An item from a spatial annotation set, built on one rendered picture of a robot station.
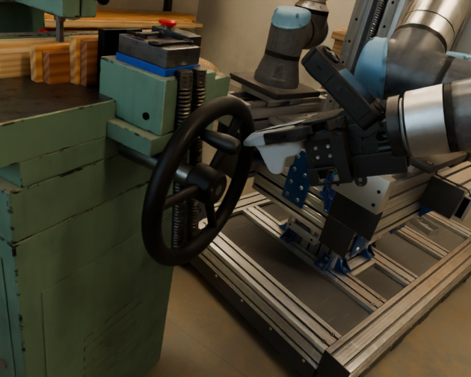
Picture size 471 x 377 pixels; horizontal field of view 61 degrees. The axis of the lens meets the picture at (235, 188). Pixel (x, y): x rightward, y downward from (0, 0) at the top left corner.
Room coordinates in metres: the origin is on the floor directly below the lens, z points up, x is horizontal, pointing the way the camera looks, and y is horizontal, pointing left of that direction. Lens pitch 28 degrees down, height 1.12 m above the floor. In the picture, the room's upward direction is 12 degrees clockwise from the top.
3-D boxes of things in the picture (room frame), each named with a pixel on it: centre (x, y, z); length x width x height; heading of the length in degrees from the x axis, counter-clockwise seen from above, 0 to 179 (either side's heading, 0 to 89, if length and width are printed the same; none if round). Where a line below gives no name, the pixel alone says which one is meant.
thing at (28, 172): (0.68, 0.30, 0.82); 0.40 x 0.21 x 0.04; 156
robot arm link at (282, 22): (1.36, -0.06, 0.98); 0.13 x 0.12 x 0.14; 152
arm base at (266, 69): (1.35, -0.05, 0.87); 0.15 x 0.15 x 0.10
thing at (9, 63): (0.85, 0.29, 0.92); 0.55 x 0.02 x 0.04; 156
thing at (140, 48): (0.67, 0.16, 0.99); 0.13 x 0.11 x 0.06; 156
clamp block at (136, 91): (0.66, 0.17, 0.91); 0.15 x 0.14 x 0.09; 156
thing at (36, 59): (0.71, 0.31, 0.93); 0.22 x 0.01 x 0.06; 156
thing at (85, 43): (0.72, 0.26, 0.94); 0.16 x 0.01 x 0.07; 156
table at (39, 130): (0.70, 0.24, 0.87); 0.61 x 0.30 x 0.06; 156
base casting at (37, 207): (0.75, 0.47, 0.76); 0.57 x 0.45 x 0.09; 66
